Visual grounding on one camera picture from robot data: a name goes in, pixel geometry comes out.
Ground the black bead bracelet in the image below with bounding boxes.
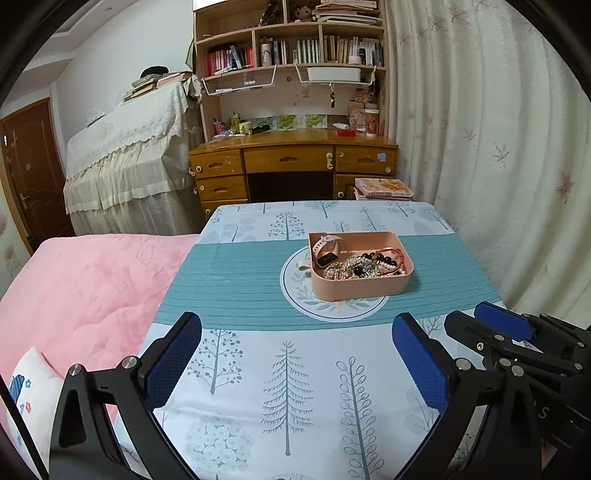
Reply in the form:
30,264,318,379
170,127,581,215
360,251,398,274

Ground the wooden desk bookshelf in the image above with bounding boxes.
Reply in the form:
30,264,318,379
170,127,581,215
193,0,389,139

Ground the wooden desk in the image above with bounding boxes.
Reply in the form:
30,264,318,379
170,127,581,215
188,129,399,222

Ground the red string bracelet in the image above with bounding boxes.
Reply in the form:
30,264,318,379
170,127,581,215
376,246,410,274

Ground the stack of books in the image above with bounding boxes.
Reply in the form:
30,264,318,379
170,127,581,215
353,176,414,201

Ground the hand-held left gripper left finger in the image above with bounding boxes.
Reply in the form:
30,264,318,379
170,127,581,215
48,311,204,480

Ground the white wire basket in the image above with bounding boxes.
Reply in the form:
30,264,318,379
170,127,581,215
295,62,377,87
202,65,278,97

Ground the pink plastic box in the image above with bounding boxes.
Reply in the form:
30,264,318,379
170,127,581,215
308,232,414,302

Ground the pink smartwatch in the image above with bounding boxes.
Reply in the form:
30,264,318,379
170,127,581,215
313,234,345,268

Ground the brown wooden door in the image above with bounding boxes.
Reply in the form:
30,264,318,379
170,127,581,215
0,98,75,254

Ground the row of red books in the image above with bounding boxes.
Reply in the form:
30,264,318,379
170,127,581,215
207,44,254,75

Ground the white pillow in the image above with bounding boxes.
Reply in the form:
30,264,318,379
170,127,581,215
7,346,70,467

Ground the pink blanket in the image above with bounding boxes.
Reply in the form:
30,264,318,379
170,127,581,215
0,233,201,435

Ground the pile of books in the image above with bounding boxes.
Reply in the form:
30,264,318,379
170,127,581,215
122,69,192,102

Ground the lace covered piano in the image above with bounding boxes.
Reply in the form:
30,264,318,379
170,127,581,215
62,74,206,236

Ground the gold chain necklace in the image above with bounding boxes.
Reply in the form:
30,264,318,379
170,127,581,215
323,258,384,280

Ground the white oblong box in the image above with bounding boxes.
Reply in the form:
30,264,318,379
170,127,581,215
307,67,362,83

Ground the white leaf print curtain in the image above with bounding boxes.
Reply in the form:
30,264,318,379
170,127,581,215
383,0,591,333

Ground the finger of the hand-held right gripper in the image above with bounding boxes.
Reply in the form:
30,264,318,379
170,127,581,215
473,302,539,344
444,311,581,376

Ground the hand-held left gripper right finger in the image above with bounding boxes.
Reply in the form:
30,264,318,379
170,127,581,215
392,311,543,480

